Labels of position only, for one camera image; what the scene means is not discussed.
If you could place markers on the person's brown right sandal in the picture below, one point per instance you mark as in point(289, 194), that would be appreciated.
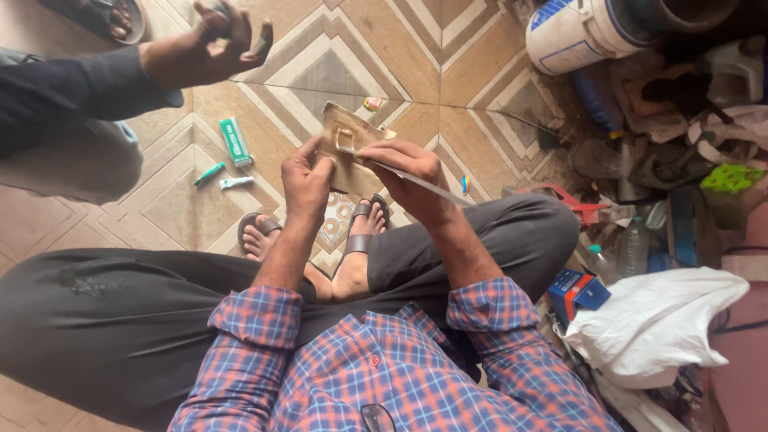
point(361, 237)

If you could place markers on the person's brown left sandal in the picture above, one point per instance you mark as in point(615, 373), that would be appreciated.
point(263, 227)

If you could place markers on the blue plastic bottle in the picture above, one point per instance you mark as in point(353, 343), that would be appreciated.
point(594, 99)

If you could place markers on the person's dark grey trousers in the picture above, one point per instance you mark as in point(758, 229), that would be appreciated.
point(150, 318)

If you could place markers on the black eyeglasses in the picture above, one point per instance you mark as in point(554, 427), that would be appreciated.
point(377, 418)

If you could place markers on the red metal clamp tool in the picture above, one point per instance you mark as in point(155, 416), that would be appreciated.
point(570, 204)

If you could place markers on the thin grey metal blade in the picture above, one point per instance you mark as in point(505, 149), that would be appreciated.
point(447, 193)

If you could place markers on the white plastic bag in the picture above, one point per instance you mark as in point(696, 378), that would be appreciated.
point(651, 324)

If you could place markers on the green and white glue box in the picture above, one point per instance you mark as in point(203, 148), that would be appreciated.
point(234, 141)

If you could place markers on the small white glue tube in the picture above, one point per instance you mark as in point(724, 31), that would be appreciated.
point(236, 182)

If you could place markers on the blue cardboard box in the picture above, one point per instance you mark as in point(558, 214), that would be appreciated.
point(576, 293)

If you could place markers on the white plastic bucket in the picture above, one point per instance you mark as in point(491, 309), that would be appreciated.
point(579, 33)

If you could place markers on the bright green plastic item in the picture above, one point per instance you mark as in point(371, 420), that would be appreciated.
point(732, 178)

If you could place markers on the person's right hand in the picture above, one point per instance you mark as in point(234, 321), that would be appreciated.
point(414, 180)

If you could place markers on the heap of workshop clutter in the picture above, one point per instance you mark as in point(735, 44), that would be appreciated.
point(678, 120)

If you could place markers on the person's brown sandal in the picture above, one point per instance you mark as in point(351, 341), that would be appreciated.
point(361, 237)
point(263, 227)

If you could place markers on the clear bottle with teal cap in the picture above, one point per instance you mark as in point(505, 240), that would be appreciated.
point(602, 264)

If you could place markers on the clear plastic bottle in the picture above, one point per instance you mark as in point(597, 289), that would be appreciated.
point(634, 247)

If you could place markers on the person's plaid shirt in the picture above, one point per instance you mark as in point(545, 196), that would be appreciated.
point(384, 372)

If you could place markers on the green tube cap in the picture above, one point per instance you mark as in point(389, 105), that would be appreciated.
point(209, 174)

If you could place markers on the person's left hand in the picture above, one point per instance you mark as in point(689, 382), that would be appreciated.
point(303, 186)

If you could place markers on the small red yellow wrapper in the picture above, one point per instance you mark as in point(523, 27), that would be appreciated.
point(372, 104)

